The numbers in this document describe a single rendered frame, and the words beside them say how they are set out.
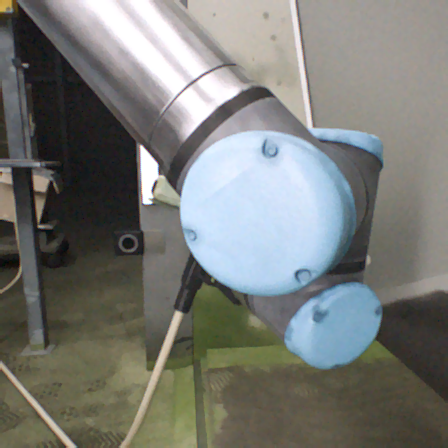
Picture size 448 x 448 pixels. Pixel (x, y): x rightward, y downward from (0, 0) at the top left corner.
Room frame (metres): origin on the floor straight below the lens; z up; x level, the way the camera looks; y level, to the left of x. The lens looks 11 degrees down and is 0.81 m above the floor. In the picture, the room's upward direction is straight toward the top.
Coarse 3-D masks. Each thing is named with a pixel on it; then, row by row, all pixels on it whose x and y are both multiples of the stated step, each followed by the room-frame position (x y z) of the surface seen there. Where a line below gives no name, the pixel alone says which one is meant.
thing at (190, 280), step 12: (156, 180) 0.60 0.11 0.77; (156, 192) 0.59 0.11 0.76; (168, 192) 0.59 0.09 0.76; (168, 204) 0.60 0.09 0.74; (180, 204) 0.60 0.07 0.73; (192, 264) 0.62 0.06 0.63; (192, 276) 0.62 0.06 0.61; (204, 276) 0.63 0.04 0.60; (192, 288) 0.62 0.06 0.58; (180, 300) 0.62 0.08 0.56; (192, 300) 0.62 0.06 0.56; (180, 312) 0.61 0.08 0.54
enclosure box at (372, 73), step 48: (336, 0) 0.85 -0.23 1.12; (384, 0) 0.87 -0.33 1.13; (432, 0) 0.89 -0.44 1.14; (336, 48) 0.85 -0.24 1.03; (384, 48) 0.87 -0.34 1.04; (432, 48) 0.89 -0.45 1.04; (336, 96) 0.86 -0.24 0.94; (384, 96) 0.87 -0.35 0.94; (432, 96) 0.89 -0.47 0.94; (384, 144) 0.87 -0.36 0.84; (432, 144) 0.89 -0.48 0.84; (384, 192) 0.88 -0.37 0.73; (432, 192) 0.89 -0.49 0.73; (384, 240) 0.88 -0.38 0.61; (432, 240) 0.90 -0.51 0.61; (384, 288) 0.88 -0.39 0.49; (432, 288) 0.84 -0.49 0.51; (384, 336) 0.65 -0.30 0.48; (432, 336) 0.66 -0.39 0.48; (432, 384) 0.52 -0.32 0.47
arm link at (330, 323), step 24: (312, 288) 0.32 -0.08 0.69; (336, 288) 0.31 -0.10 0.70; (360, 288) 0.31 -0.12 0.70; (264, 312) 0.36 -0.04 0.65; (288, 312) 0.32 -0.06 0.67; (312, 312) 0.30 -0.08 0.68; (336, 312) 0.31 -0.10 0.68; (360, 312) 0.32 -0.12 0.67; (288, 336) 0.32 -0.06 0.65; (312, 336) 0.30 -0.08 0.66; (336, 336) 0.31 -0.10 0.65; (360, 336) 0.32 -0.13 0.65; (312, 360) 0.31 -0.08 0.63; (336, 360) 0.32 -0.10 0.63
